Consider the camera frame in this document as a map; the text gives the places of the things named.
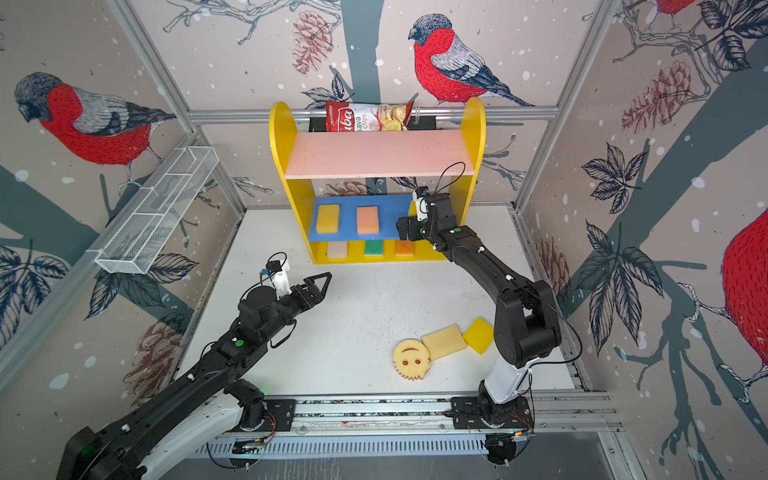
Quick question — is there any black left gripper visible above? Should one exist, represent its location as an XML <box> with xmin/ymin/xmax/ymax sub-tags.
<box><xmin>260</xmin><ymin>270</ymin><xmax>331</xmax><ymax>344</ymax></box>

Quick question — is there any orange scouring sponge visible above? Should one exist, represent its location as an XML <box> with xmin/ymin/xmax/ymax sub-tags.
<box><xmin>394</xmin><ymin>240</ymin><xmax>415</xmax><ymax>258</ymax></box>

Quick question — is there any green scouring sponge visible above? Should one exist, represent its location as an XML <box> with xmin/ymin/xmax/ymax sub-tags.
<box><xmin>364</xmin><ymin>240</ymin><xmax>384</xmax><ymax>257</ymax></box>

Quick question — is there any salmon pink sponge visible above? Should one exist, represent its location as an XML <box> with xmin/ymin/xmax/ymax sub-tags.
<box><xmin>356</xmin><ymin>206</ymin><xmax>380</xmax><ymax>236</ymax></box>

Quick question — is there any pale pink sponge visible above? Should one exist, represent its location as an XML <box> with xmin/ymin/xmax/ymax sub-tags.
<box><xmin>326</xmin><ymin>241</ymin><xmax>348</xmax><ymax>260</ymax></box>

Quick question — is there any yellow rectangular sponge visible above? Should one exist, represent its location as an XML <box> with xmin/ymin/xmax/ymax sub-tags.
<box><xmin>315</xmin><ymin>204</ymin><xmax>341</xmax><ymax>235</ymax></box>

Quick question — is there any cream beige sponge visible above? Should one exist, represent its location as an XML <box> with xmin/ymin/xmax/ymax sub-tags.
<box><xmin>421</xmin><ymin>324</ymin><xmax>467</xmax><ymax>362</ymax></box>

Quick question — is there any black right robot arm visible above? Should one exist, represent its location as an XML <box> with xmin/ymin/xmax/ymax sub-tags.
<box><xmin>396</xmin><ymin>187</ymin><xmax>562</xmax><ymax>407</ymax></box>

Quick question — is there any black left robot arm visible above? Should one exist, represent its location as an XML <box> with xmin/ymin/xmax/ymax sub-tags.
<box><xmin>57</xmin><ymin>272</ymin><xmax>332</xmax><ymax>479</ymax></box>

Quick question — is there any yellow wooden shelf unit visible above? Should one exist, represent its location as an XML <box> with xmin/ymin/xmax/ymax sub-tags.
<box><xmin>269</xmin><ymin>100</ymin><xmax>487</xmax><ymax>265</ymax></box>

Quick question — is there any smiley face sponge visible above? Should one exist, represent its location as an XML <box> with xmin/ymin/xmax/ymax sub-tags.
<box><xmin>393</xmin><ymin>339</ymin><xmax>431</xmax><ymax>380</ymax></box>

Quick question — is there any red chips bag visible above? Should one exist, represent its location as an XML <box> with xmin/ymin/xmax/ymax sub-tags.
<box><xmin>326</xmin><ymin>101</ymin><xmax>413</xmax><ymax>126</ymax></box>

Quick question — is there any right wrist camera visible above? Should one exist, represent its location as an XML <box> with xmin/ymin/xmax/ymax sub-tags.
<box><xmin>413</xmin><ymin>186</ymin><xmax>429</xmax><ymax>221</ymax></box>

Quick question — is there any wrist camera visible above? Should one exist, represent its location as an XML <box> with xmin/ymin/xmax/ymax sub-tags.
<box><xmin>263</xmin><ymin>260</ymin><xmax>291</xmax><ymax>299</ymax></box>
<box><xmin>413</xmin><ymin>186</ymin><xmax>429</xmax><ymax>221</ymax></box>

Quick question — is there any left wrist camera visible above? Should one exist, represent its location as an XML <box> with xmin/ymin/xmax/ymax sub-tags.
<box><xmin>263</xmin><ymin>260</ymin><xmax>291</xmax><ymax>299</ymax></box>

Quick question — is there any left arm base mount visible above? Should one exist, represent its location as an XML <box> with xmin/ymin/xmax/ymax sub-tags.
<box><xmin>236</xmin><ymin>398</ymin><xmax>297</xmax><ymax>433</ymax></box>

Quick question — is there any white wire mesh basket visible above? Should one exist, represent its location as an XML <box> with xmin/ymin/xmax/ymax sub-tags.
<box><xmin>95</xmin><ymin>146</ymin><xmax>219</xmax><ymax>274</ymax></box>

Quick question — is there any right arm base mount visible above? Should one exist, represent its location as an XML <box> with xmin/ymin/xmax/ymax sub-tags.
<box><xmin>448</xmin><ymin>394</ymin><xmax>534</xmax><ymax>431</ymax></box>

